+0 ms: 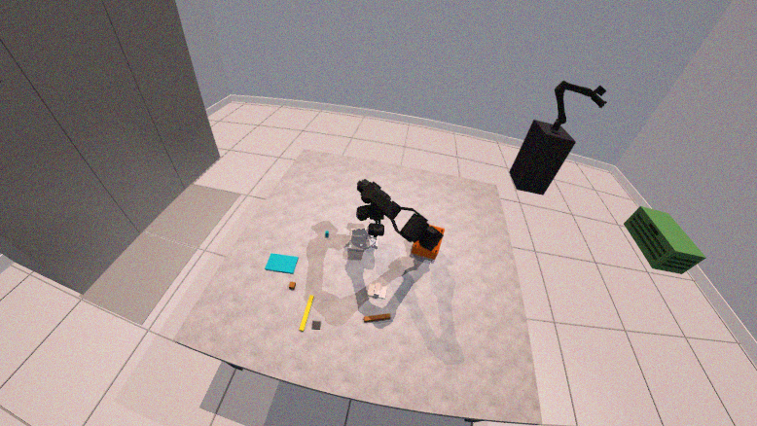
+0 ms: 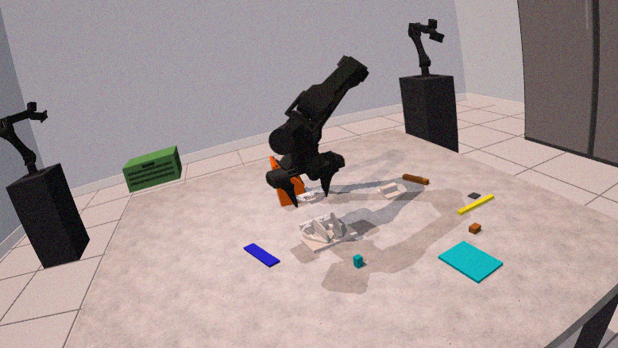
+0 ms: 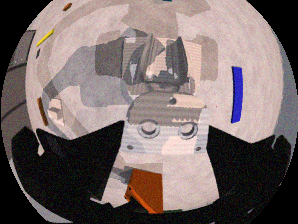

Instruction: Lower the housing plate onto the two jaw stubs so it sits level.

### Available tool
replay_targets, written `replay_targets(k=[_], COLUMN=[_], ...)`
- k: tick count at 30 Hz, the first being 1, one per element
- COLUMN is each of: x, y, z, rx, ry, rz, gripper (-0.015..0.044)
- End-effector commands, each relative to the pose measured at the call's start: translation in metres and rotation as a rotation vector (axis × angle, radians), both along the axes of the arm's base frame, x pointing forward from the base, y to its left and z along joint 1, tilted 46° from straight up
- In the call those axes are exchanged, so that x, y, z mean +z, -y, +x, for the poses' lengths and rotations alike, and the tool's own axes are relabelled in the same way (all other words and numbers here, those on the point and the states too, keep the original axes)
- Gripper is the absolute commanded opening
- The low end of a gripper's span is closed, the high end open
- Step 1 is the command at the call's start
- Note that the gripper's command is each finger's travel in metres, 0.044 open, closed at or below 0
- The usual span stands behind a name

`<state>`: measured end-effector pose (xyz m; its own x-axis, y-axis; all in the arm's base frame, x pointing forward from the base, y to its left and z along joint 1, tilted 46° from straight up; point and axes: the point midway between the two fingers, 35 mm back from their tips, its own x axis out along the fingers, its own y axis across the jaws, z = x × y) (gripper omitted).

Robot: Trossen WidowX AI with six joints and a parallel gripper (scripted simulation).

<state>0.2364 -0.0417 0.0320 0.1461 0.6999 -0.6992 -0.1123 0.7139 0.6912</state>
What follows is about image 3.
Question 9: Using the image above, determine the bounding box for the blue flat bar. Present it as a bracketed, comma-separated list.
[230, 67, 243, 124]

